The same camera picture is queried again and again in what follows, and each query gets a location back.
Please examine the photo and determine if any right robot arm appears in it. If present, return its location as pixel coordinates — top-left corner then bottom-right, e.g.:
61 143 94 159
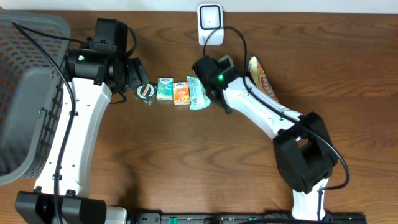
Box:
192 56 338 221

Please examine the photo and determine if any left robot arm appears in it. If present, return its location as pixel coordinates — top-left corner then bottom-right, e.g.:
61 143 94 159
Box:
15 18 149 223

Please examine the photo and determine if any grey plastic shopping basket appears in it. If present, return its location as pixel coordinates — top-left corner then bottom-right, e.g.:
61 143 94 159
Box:
1 11 71 185

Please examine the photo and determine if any teal snack packet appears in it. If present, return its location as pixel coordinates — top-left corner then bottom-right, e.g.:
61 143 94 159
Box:
187 76 211 110

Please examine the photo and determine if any green white round tin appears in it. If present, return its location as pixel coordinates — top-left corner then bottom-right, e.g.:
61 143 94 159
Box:
134 83 157 105

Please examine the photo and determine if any teal Kleenex tissue pack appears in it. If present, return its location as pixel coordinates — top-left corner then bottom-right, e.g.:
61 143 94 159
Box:
157 78 174 101

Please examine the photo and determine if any white blue snack bag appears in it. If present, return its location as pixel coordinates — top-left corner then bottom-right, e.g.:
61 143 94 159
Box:
248 55 278 102

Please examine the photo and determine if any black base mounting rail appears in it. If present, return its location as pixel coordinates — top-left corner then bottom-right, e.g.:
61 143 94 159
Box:
130 213 368 224

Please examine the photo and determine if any orange Kleenex tissue pack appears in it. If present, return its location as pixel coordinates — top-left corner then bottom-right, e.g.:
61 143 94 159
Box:
173 82 190 105

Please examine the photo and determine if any white barcode scanner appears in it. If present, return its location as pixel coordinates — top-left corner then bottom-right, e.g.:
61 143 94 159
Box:
197 3 224 46

